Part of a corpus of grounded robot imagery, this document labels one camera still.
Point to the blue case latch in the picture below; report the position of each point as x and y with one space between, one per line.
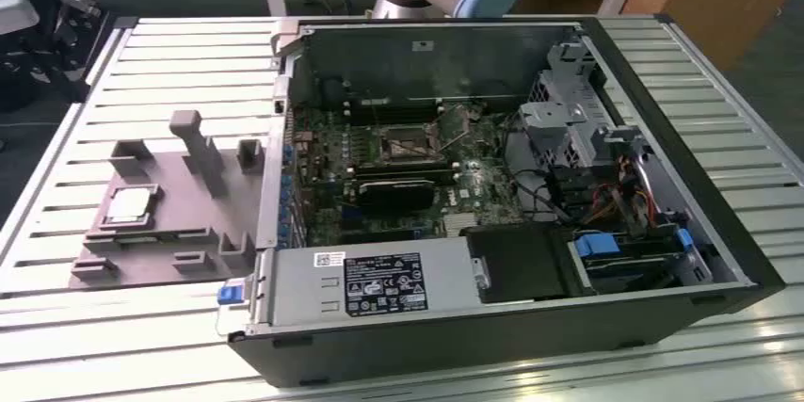
230 293

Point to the grey power supply unit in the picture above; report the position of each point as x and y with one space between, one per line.
377 284

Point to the black graphics card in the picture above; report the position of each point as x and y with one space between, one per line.
398 196

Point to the hard disk in blue carrier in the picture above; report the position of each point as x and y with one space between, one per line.
606 244

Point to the small silver heat sink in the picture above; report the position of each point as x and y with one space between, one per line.
461 223

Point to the wooden cabinet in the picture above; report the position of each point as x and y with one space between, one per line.
735 2

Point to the silver square CPU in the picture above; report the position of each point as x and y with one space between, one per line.
131 204

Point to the black open PC case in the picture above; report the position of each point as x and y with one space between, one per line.
691 213

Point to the CPU socket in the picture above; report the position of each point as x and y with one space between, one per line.
407 144

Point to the black RAM slot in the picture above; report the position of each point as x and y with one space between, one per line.
393 106
406 178
402 167
393 118

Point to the grey metal drive cage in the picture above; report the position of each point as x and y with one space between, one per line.
566 124

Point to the green motherboard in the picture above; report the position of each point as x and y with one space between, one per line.
485 185

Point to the thin metal locking lever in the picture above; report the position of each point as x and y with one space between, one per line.
454 140

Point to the blue plastic clip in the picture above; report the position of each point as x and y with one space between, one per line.
685 238

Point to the grey plastic parts rack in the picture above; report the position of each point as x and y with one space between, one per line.
182 213

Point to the black plastic shroud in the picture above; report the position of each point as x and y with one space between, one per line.
515 263

